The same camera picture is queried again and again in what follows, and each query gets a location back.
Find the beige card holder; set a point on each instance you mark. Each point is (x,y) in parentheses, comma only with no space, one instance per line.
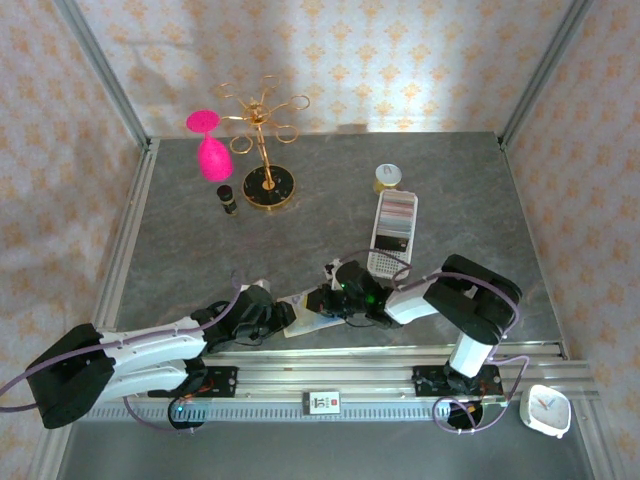
(302,325)

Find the white slotted plastic basket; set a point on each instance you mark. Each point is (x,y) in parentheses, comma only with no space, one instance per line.
(385,265)

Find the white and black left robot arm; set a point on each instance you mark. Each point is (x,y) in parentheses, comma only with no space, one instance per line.
(150,350)

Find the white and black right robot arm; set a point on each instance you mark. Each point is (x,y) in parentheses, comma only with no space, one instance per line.
(410,302)

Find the black credit card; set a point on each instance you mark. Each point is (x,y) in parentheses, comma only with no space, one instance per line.
(392,242)

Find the stack of coloured cards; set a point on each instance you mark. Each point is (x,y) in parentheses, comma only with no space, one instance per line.
(397,215)

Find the white label tag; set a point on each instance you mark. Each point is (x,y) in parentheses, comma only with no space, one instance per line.
(321,403)

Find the small dark bottle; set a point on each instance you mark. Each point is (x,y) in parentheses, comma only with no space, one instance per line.
(227,200)

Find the small yellow lidded jar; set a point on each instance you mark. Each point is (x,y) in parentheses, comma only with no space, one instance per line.
(388,175)

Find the pink wine glass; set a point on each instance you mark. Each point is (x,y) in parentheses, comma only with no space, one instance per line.
(215,160)

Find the white alarm clock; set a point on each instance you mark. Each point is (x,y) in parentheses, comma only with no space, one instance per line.
(545,410)

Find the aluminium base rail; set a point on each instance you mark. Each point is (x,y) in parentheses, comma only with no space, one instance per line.
(325,380)

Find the aluminium table side rail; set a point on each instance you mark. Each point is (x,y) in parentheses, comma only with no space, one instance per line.
(125,240)

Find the grey metal frame post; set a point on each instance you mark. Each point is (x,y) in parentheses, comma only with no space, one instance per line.
(107,80)
(542,75)

